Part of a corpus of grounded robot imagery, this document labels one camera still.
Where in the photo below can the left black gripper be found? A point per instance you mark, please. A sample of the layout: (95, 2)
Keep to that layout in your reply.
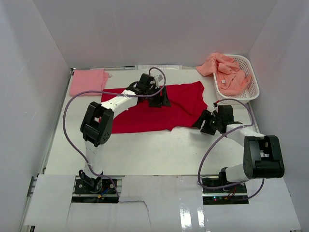
(157, 103)

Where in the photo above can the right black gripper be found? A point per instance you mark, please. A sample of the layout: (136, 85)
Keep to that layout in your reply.
(205, 115)

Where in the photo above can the red t shirt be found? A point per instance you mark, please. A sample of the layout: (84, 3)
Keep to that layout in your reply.
(187, 105)

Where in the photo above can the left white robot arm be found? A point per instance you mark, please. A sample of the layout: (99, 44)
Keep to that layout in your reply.
(97, 124)

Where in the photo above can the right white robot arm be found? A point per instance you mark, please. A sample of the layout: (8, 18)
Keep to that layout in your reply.
(262, 156)

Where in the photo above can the white paper sheet rear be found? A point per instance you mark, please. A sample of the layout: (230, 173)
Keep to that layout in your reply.
(162, 67)

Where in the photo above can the salmon t shirt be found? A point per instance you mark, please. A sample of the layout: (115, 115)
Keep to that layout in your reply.
(231, 79)

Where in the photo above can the white plastic basket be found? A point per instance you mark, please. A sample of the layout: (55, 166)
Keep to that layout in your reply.
(252, 90)

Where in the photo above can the folded pink t shirt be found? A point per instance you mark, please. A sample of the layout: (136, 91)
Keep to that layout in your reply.
(85, 80)

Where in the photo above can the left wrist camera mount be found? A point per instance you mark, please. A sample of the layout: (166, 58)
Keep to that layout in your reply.
(158, 79)

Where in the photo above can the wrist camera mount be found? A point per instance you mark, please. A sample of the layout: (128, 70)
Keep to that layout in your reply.
(215, 108)
(158, 79)

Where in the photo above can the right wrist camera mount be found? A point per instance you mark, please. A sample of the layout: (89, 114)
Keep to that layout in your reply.
(215, 108)

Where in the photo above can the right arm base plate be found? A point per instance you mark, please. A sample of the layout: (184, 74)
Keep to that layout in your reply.
(225, 196)

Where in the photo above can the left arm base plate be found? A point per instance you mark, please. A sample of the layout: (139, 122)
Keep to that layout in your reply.
(103, 193)

